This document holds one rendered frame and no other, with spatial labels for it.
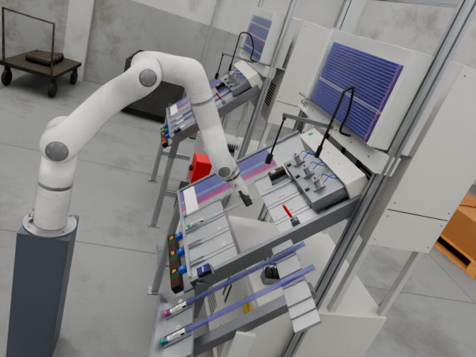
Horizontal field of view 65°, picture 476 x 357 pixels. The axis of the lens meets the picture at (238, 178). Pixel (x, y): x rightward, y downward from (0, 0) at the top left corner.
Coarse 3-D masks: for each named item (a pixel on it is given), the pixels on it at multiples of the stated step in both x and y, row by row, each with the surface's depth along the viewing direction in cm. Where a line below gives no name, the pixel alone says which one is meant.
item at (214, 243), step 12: (216, 204) 176; (192, 216) 177; (204, 216) 172; (216, 216) 168; (192, 228) 169; (204, 228) 165; (216, 228) 161; (228, 228) 158; (192, 240) 162; (204, 240) 158; (216, 240) 155; (228, 240) 152; (192, 252) 155; (204, 252) 152; (216, 252) 149; (228, 252) 146; (192, 264) 149; (204, 264) 146; (216, 264) 143
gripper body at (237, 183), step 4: (236, 176) 156; (240, 176) 161; (228, 180) 156; (232, 180) 156; (236, 180) 155; (240, 180) 157; (232, 184) 156; (236, 184) 156; (240, 184) 156; (244, 184) 162; (232, 188) 157; (236, 188) 157; (240, 188) 157; (244, 188) 158; (236, 192) 158; (244, 192) 158; (248, 192) 160
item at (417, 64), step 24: (384, 0) 150; (408, 0) 132; (432, 0) 121; (456, 0) 112; (360, 48) 171; (408, 72) 117; (408, 96) 120; (432, 96) 122; (336, 120) 150; (384, 120) 123; (384, 144) 127; (408, 144) 129
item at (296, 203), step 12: (276, 144) 197; (288, 144) 192; (300, 144) 187; (276, 156) 188; (288, 156) 183; (264, 180) 175; (276, 192) 164; (288, 192) 160; (276, 204) 157; (288, 204) 154; (300, 204) 151; (276, 216) 151; (288, 216) 148; (300, 216) 145; (312, 216) 142; (288, 228) 142
